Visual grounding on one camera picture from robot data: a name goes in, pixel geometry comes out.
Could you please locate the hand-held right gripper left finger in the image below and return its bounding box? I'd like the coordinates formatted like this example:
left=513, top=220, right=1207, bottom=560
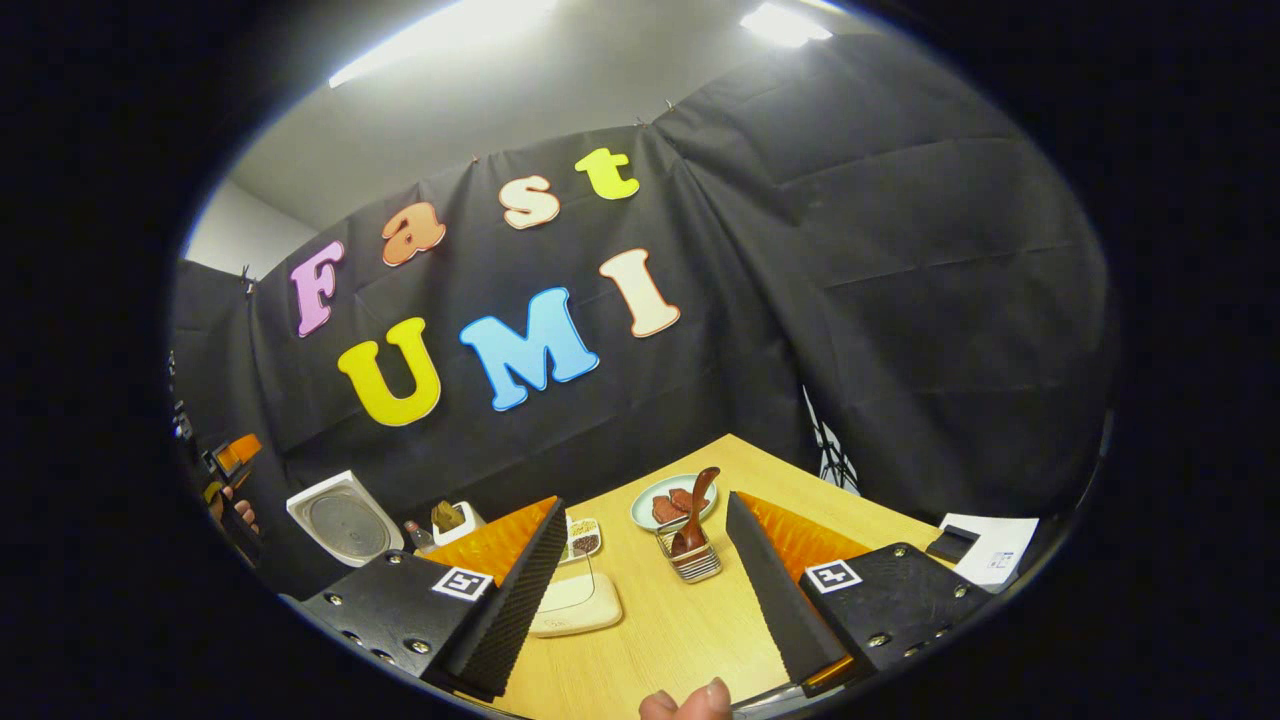
left=300, top=496, right=569, bottom=702

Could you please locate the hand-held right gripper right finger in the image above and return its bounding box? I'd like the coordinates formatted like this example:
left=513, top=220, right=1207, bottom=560
left=724, top=489, right=997, bottom=699

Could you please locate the metal wire chopstick holder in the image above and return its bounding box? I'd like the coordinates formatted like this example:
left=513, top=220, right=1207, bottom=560
left=655, top=522, right=723, bottom=584

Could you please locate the white rice cooker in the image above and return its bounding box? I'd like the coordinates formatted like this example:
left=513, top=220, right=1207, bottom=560
left=286, top=470, right=406, bottom=569

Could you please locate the brown wooden spoon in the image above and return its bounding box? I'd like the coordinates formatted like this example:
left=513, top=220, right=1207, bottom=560
left=670, top=466, right=721, bottom=558

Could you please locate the white toaster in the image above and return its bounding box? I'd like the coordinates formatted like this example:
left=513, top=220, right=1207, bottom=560
left=432, top=500, right=488, bottom=547

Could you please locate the black tripod stand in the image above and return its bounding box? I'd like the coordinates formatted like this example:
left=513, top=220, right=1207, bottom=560
left=803, top=388, right=861, bottom=496

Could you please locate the pale green plate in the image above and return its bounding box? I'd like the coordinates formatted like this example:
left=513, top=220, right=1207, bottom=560
left=630, top=474, right=719, bottom=531

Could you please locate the small black flat object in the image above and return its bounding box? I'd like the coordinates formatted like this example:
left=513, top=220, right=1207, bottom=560
left=925, top=525, right=983, bottom=564

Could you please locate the white paper sheet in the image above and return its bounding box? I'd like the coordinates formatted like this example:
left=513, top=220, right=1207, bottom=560
left=940, top=513, right=1041, bottom=591

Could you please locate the black backdrop cloth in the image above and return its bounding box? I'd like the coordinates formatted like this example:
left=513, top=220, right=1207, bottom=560
left=168, top=30, right=1111, bottom=601

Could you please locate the long ceiling light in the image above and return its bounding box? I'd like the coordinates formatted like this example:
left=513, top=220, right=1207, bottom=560
left=740, top=2, right=834, bottom=49

